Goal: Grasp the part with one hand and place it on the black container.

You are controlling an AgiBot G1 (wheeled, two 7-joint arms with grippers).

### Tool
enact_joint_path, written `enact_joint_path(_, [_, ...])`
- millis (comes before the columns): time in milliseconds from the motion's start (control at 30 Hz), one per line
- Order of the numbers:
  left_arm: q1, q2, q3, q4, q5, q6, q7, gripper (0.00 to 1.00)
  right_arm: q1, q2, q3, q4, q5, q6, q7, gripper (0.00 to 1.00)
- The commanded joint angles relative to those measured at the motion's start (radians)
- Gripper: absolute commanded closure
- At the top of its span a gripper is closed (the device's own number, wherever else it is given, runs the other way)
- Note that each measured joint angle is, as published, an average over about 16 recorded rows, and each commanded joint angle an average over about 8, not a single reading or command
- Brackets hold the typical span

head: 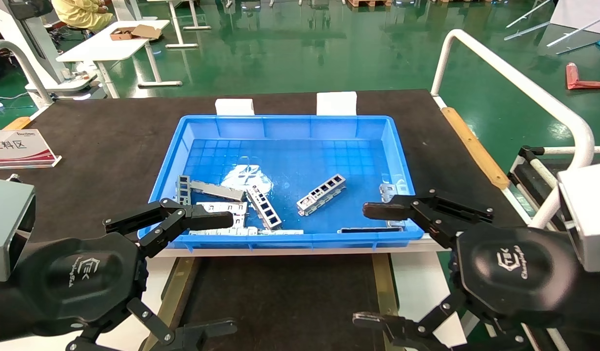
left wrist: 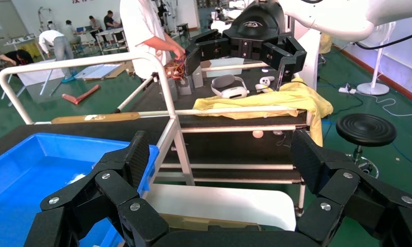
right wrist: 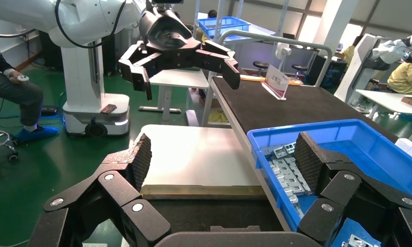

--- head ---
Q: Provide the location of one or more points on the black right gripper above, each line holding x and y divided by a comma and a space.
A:
514, 273

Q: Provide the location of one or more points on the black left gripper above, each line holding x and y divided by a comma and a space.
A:
80, 278

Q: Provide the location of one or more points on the windowed grey metal bracket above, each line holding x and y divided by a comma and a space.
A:
324, 197
184, 187
256, 201

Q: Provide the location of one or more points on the flat grey metal bar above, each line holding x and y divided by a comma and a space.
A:
217, 190

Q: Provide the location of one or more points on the long wooden edge strip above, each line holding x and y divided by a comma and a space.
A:
475, 148

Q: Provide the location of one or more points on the black rack with white tubes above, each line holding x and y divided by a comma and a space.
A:
522, 170

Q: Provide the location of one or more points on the large blue plastic bin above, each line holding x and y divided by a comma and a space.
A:
290, 146

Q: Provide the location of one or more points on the white foam block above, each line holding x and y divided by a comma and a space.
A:
336, 104
235, 107

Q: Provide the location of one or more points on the long white tube railing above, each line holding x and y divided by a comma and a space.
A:
524, 81

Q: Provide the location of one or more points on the white acrylic sign red stripe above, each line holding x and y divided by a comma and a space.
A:
19, 148

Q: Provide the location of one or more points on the short wooden edge strip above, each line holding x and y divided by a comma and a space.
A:
17, 123

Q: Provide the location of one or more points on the red angled object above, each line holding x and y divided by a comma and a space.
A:
571, 75

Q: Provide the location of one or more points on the white work table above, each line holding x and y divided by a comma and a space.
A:
100, 46

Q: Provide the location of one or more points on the open cardboard box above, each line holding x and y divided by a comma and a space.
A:
134, 33

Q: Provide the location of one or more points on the grey white tube railing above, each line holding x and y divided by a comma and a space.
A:
34, 78

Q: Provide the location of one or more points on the white metal bar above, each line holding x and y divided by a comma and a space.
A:
528, 30
580, 30

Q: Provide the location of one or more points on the wooden pallet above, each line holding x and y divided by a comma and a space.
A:
368, 3

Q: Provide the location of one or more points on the person in yellow coat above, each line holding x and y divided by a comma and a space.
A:
83, 12

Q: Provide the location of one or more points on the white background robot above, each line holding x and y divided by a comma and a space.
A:
31, 39

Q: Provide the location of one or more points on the white board panel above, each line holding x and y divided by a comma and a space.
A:
583, 12

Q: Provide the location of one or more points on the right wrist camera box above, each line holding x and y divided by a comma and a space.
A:
590, 214

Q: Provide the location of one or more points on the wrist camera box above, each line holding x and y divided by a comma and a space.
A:
590, 214
5, 229

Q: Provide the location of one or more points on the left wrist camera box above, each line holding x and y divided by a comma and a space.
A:
5, 229

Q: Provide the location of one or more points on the white table leg frame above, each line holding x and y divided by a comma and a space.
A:
183, 24

